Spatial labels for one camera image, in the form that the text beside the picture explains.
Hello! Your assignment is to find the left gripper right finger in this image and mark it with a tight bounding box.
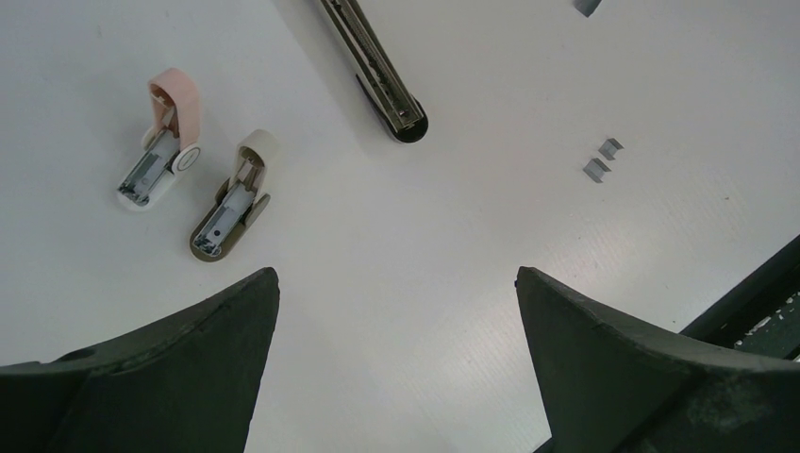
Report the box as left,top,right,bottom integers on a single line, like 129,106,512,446
516,267,799,452

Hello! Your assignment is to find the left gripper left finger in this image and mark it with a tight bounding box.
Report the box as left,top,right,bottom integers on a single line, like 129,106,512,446
1,268,280,452

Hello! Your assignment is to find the small beige stapler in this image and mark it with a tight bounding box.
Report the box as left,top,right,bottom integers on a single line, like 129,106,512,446
189,129,279,262

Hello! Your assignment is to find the staple strip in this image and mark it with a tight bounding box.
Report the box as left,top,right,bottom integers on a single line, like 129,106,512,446
598,138,625,160
583,158,611,183
573,0,602,18

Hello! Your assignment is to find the small pink white stapler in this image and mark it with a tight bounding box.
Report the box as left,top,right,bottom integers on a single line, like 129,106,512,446
115,68,202,211

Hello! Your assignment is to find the grey black long stapler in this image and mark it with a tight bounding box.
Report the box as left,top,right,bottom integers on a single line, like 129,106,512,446
317,0,429,143

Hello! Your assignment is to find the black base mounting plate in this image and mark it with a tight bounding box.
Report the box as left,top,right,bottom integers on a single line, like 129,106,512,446
681,238,799,361

